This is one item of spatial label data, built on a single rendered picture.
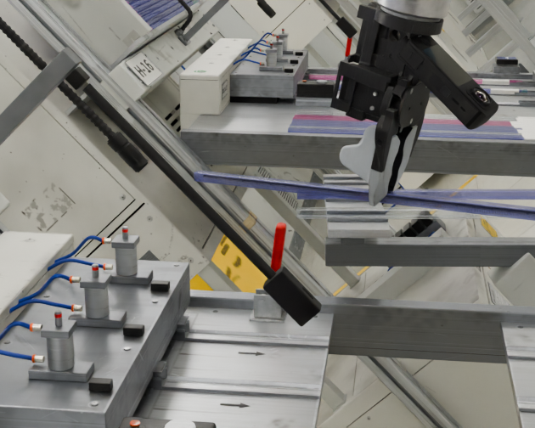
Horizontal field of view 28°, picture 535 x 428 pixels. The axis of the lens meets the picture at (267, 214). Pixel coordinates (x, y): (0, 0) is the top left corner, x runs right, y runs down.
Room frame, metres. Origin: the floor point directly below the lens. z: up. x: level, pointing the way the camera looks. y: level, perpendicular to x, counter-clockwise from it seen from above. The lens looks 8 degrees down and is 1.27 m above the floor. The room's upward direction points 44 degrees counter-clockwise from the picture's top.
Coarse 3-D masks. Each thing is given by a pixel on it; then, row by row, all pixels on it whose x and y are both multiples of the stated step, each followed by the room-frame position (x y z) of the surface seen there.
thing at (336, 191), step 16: (208, 176) 1.29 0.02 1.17; (224, 176) 1.27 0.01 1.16; (240, 176) 1.27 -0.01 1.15; (304, 192) 1.21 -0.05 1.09; (320, 192) 1.19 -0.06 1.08; (336, 192) 1.18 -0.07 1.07; (352, 192) 1.17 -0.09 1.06; (368, 192) 1.16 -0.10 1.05; (400, 192) 1.15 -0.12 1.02; (432, 208) 1.11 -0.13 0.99; (448, 208) 1.10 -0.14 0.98; (464, 208) 1.09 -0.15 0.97; (480, 208) 1.08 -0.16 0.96; (496, 208) 1.07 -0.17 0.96; (512, 208) 1.06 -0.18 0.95; (528, 208) 1.05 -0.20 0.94
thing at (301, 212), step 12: (300, 216) 1.23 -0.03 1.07; (312, 216) 1.23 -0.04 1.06; (324, 216) 1.23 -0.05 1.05; (336, 216) 1.23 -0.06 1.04; (348, 216) 1.23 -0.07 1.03; (360, 216) 1.22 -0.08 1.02; (372, 216) 1.22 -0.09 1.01; (384, 216) 1.22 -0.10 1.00; (396, 216) 1.22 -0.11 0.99; (408, 216) 1.22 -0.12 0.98; (420, 216) 1.22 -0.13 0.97; (432, 216) 1.21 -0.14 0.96; (444, 216) 1.21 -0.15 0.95; (456, 216) 1.21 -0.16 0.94; (468, 216) 1.21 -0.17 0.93; (480, 216) 1.21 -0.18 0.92; (492, 216) 1.20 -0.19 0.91
